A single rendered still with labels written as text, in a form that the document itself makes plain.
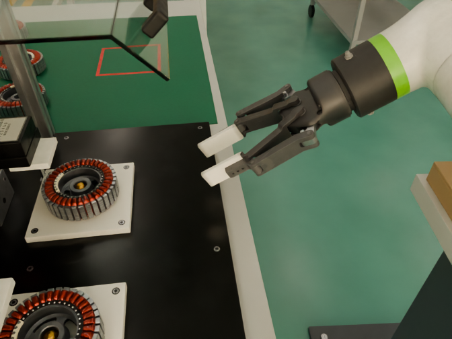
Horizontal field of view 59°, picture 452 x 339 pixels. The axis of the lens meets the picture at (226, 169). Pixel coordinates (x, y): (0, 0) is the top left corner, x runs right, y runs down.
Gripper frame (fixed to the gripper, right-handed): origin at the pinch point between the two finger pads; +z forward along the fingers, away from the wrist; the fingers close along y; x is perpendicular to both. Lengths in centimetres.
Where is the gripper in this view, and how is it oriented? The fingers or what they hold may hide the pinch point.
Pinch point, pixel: (220, 156)
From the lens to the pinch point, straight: 61.9
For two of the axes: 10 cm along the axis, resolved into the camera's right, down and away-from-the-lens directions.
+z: -8.6, 4.5, 2.5
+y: -1.3, -6.6, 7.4
